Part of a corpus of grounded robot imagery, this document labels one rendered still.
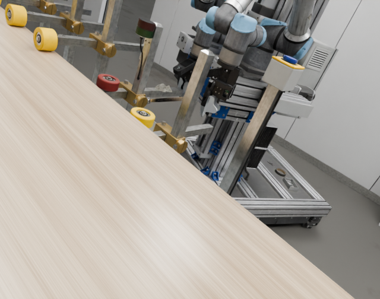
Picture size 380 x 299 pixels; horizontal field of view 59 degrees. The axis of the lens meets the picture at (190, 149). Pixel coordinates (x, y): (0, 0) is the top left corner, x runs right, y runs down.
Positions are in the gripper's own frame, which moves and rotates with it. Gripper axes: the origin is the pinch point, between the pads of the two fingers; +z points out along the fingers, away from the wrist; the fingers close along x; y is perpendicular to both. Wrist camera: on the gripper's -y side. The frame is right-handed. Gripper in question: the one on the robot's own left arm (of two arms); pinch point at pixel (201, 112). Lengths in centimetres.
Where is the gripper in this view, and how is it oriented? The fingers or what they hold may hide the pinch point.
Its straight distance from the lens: 121.1
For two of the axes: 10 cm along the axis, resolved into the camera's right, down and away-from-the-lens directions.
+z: -3.4, 8.3, 4.5
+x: 3.7, -3.2, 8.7
